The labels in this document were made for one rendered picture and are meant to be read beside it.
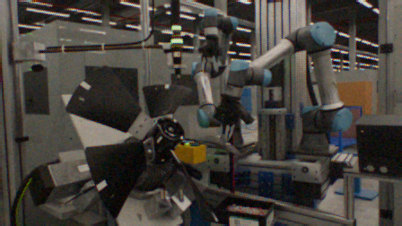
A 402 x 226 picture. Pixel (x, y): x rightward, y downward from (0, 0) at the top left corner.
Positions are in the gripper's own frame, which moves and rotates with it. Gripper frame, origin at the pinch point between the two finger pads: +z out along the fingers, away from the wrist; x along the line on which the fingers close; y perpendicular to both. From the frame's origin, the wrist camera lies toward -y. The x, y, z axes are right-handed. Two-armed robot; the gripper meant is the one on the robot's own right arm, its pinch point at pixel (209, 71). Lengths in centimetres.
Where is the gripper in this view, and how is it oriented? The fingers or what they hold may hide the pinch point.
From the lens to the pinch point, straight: 178.0
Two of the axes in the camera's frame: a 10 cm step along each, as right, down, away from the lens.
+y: 6.6, -0.6, 7.5
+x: -7.5, -0.1, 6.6
